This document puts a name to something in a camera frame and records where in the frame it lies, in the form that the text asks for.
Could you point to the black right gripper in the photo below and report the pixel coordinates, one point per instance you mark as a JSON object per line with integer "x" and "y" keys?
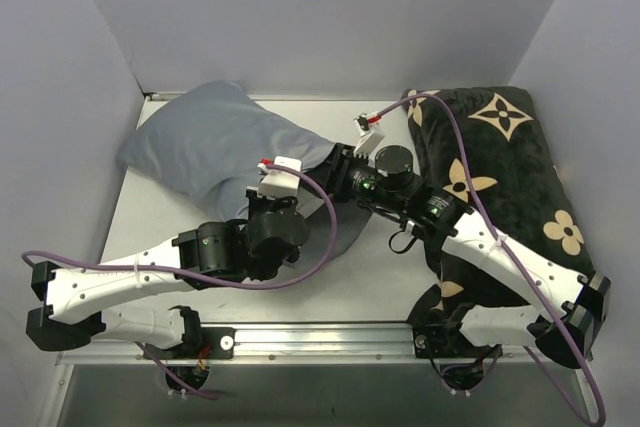
{"x": 338, "y": 167}

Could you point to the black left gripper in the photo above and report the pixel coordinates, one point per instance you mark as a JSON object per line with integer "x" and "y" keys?
{"x": 254, "y": 198}

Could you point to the grey pillowcase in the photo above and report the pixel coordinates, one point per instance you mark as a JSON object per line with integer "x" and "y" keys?
{"x": 206, "y": 145}

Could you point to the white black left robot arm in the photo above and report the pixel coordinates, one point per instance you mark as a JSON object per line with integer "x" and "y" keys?
{"x": 80, "y": 305}

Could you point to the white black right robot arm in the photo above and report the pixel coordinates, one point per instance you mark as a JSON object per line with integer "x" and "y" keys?
{"x": 564, "y": 309}

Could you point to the black floral pattern cushion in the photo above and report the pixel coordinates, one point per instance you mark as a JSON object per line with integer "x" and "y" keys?
{"x": 489, "y": 140}

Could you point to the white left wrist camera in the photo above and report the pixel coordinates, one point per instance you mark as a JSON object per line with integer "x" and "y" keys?
{"x": 276, "y": 183}

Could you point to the aluminium front rail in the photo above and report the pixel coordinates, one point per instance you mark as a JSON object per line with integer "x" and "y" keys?
{"x": 320, "y": 343}

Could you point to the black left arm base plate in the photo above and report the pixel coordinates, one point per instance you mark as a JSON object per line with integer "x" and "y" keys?
{"x": 216, "y": 343}

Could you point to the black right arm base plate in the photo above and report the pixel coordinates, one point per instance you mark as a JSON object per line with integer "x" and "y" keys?
{"x": 434, "y": 341}

